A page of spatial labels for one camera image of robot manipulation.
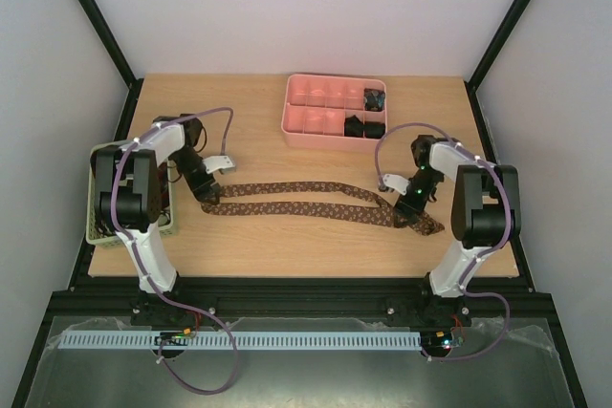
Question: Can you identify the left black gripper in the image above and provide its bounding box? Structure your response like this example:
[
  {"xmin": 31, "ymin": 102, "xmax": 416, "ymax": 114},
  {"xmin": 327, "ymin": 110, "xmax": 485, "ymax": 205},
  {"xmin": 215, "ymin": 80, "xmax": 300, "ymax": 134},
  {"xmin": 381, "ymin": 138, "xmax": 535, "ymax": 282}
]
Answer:
[{"xmin": 172, "ymin": 146, "xmax": 222, "ymax": 205}]

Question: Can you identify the brown floral tie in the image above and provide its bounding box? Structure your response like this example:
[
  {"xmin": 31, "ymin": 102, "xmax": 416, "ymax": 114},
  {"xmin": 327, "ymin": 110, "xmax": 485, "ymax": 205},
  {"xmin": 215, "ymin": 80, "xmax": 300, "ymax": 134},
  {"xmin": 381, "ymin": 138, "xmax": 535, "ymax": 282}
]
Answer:
[{"xmin": 201, "ymin": 181, "xmax": 445, "ymax": 236}]

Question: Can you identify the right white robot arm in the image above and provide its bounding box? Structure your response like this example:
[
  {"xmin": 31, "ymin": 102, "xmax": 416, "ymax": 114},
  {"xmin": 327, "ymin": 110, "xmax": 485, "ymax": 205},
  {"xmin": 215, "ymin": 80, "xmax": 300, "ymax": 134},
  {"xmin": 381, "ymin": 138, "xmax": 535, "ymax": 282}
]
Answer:
[{"xmin": 382, "ymin": 135, "xmax": 521, "ymax": 326}]

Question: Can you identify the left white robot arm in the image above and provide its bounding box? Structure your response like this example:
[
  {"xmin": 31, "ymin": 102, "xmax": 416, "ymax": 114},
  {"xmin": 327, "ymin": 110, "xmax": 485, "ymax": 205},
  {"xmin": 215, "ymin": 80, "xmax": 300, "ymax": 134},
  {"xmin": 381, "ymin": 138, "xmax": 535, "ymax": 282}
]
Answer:
[{"xmin": 93, "ymin": 114, "xmax": 228, "ymax": 322}]

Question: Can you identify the green perforated basket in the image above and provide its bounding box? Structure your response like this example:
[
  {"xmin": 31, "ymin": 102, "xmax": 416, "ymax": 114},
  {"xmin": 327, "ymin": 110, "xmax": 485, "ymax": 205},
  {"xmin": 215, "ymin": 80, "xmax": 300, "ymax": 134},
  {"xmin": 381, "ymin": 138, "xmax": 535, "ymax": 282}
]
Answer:
[{"xmin": 85, "ymin": 140, "xmax": 178, "ymax": 248}]

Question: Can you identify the rolled black tie right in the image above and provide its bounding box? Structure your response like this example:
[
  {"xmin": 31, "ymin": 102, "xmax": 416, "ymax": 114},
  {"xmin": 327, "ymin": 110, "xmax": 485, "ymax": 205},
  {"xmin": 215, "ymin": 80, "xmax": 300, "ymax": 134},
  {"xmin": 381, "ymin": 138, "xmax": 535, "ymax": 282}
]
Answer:
[{"xmin": 363, "ymin": 121, "xmax": 386, "ymax": 140}]

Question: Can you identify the rolled black tie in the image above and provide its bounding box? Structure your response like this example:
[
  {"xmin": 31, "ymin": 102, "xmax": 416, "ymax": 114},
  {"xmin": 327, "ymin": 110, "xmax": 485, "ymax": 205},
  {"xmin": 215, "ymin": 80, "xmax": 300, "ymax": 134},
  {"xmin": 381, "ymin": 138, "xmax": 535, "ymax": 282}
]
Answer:
[
  {"xmin": 363, "ymin": 121, "xmax": 386, "ymax": 140},
  {"xmin": 344, "ymin": 115, "xmax": 364, "ymax": 139}
]

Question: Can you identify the rolled black tie left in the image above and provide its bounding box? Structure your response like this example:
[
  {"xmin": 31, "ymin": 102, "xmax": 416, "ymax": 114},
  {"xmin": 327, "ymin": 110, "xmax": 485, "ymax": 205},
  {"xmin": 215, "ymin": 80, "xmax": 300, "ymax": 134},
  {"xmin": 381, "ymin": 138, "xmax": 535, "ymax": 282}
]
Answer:
[{"xmin": 344, "ymin": 115, "xmax": 364, "ymax": 139}]

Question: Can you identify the rolled blue patterned tie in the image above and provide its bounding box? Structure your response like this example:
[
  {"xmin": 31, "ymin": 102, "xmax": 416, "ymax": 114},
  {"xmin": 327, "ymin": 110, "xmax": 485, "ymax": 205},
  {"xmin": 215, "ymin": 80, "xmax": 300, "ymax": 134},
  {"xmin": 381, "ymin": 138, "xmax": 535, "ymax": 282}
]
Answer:
[{"xmin": 363, "ymin": 88, "xmax": 386, "ymax": 112}]

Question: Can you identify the pink compartment organizer box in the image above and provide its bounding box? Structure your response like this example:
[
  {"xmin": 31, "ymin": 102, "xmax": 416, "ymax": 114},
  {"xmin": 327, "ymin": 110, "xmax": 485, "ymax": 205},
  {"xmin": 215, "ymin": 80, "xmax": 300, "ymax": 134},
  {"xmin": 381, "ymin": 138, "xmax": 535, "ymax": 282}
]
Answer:
[{"xmin": 281, "ymin": 74, "xmax": 389, "ymax": 154}]

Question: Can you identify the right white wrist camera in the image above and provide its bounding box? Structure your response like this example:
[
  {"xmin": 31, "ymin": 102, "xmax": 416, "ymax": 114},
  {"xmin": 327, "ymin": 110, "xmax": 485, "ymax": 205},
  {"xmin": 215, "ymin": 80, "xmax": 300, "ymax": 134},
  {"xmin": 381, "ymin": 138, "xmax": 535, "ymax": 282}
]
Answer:
[{"xmin": 379, "ymin": 174, "xmax": 410, "ymax": 196}]

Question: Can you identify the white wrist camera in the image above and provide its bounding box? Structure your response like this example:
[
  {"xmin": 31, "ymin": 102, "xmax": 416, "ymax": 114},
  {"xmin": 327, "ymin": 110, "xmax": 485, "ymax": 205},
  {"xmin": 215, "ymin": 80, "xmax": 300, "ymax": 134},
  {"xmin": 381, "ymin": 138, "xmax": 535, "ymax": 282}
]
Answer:
[
  {"xmin": 203, "ymin": 155, "xmax": 236, "ymax": 174},
  {"xmin": 379, "ymin": 174, "xmax": 410, "ymax": 196}
]

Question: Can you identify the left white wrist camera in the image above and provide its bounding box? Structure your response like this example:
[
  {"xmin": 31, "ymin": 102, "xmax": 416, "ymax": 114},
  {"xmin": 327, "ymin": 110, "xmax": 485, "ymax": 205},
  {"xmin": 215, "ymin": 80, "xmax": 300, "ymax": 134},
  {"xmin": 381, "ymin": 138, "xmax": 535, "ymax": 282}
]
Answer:
[{"xmin": 203, "ymin": 155, "xmax": 236, "ymax": 174}]

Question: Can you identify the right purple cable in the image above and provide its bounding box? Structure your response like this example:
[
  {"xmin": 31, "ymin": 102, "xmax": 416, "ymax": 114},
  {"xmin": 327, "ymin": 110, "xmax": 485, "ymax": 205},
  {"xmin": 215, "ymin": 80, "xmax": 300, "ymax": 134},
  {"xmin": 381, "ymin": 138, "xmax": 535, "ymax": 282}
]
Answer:
[{"xmin": 373, "ymin": 122, "xmax": 513, "ymax": 363}]

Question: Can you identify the purple cable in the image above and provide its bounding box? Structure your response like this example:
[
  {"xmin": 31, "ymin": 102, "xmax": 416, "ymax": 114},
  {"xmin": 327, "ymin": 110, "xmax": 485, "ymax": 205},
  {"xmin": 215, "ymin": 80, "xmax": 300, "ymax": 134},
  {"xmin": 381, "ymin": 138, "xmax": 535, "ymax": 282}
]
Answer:
[
  {"xmin": 373, "ymin": 122, "xmax": 513, "ymax": 363},
  {"xmin": 109, "ymin": 106, "xmax": 240, "ymax": 396}
]

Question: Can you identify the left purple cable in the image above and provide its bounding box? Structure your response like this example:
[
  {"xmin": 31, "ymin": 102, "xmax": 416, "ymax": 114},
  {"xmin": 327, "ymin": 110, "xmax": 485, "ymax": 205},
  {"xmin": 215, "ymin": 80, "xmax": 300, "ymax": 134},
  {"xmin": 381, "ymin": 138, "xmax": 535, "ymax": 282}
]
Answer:
[{"xmin": 109, "ymin": 106, "xmax": 240, "ymax": 396}]

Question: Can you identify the black aluminium frame rail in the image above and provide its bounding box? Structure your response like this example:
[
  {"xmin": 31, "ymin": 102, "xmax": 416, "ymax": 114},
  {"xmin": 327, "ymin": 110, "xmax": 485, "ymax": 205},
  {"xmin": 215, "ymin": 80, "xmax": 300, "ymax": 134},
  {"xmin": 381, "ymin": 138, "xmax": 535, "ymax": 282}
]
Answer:
[{"xmin": 44, "ymin": 277, "xmax": 558, "ymax": 328}]

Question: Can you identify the light blue cable duct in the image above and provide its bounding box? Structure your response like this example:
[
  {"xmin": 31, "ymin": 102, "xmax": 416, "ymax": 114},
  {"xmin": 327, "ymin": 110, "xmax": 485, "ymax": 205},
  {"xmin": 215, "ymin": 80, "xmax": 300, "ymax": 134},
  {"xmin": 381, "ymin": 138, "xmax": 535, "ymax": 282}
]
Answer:
[{"xmin": 58, "ymin": 331, "xmax": 422, "ymax": 352}]

